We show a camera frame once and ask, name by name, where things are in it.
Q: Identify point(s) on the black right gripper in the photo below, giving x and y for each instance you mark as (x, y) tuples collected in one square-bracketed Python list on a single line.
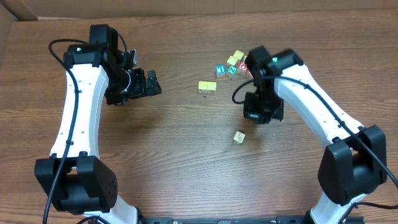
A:
[(252, 111)]

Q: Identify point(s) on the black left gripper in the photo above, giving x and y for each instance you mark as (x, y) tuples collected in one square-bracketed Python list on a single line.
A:
[(139, 89)]

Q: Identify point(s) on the yellow S letter block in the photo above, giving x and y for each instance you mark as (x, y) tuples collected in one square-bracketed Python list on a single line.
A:
[(239, 138)]

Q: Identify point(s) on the yellow G letter block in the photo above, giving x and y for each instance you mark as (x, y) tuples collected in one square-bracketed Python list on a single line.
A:
[(211, 87)]

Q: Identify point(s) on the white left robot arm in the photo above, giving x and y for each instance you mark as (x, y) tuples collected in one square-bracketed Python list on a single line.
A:
[(99, 70)]

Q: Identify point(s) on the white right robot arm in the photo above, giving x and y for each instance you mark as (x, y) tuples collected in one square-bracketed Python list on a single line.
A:
[(354, 160)]

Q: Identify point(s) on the red I letter block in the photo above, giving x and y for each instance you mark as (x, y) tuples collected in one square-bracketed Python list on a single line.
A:
[(249, 76)]

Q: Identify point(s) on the red picture block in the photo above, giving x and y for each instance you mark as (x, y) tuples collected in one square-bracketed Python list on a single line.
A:
[(242, 68)]

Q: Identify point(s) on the green Z letter block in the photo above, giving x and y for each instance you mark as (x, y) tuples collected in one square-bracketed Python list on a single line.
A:
[(231, 72)]

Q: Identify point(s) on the yellow block near cluster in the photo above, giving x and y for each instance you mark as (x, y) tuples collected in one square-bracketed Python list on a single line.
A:
[(232, 61)]

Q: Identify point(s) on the yellow block cluster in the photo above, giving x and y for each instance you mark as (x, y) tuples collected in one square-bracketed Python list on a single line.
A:
[(232, 61), (238, 55)]

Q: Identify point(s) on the blue letter block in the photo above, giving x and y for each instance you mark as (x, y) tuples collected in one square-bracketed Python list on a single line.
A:
[(220, 71)]

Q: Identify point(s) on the yellow block far cluster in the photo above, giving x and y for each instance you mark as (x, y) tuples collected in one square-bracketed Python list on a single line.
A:
[(238, 55)]

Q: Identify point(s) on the yellow K letter block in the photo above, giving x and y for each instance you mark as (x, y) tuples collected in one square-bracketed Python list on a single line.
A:
[(202, 87)]

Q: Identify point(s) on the cardboard box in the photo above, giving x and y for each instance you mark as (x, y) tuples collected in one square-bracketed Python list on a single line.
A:
[(28, 10)]

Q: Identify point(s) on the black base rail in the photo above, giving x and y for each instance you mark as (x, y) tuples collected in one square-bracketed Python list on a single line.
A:
[(289, 219)]

